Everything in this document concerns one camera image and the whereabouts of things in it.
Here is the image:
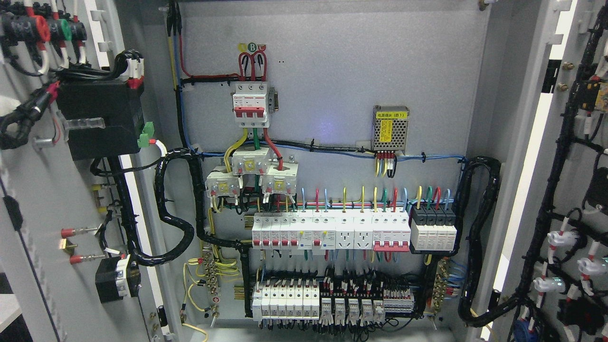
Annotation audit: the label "grey electrical cabinet body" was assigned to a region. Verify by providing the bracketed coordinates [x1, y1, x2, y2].
[145, 0, 558, 314]

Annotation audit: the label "white current transformers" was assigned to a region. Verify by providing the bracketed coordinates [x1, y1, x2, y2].
[205, 147, 298, 199]

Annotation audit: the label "black cable conduit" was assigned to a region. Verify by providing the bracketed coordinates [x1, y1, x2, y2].
[457, 157, 502, 328]
[90, 148, 252, 318]

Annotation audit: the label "metal mesh power supply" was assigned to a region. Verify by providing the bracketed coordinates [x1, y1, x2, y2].
[371, 105, 410, 152]

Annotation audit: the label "black right cable conduit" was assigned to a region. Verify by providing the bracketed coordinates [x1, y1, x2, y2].
[457, 157, 502, 328]

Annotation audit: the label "red three pole main breaker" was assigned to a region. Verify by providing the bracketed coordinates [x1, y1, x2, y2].
[232, 81, 270, 129]

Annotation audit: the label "grey cabinet door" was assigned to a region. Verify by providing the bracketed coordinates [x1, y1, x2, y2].
[493, 0, 607, 342]
[0, 0, 183, 342]

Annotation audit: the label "white socket breaker row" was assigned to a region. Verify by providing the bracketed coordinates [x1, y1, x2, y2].
[252, 209, 411, 255]

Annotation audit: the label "black left cable conduit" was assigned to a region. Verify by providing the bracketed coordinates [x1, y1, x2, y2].
[90, 148, 252, 318]

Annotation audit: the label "black relay terminal row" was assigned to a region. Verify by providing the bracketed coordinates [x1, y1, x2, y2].
[250, 267, 417, 333]

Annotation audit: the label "black white surge protector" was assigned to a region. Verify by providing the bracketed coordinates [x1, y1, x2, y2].
[410, 206, 457, 254]

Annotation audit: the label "black digital power meter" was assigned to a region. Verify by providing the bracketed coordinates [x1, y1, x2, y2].
[57, 79, 145, 162]

